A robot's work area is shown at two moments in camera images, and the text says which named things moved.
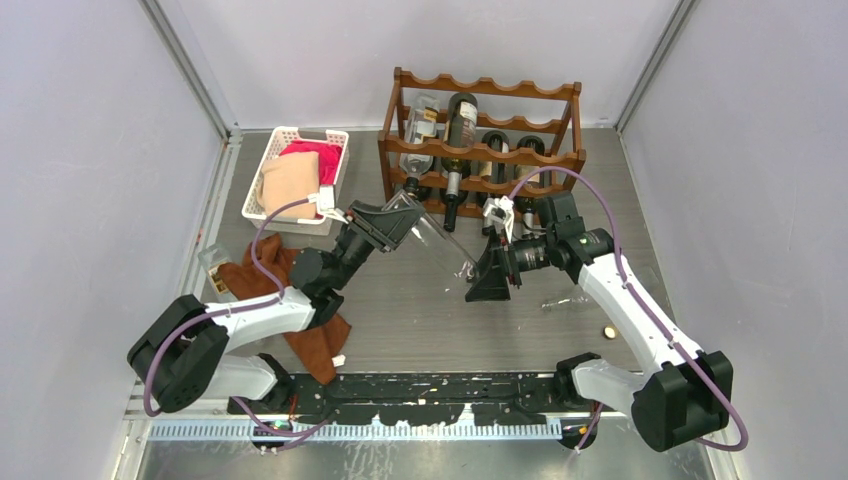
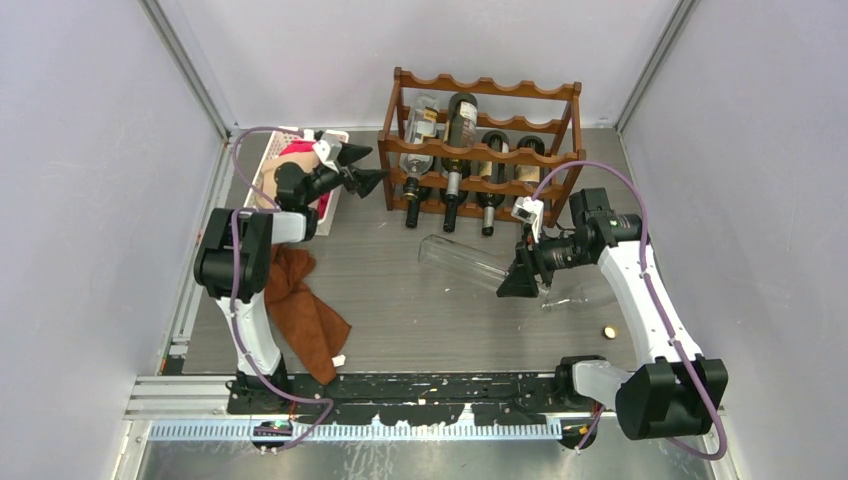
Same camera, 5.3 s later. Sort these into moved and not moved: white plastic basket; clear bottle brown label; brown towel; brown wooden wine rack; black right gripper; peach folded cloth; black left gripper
Moved: black left gripper; black right gripper
Not moved: clear bottle brown label; brown wooden wine rack; brown towel; white plastic basket; peach folded cloth
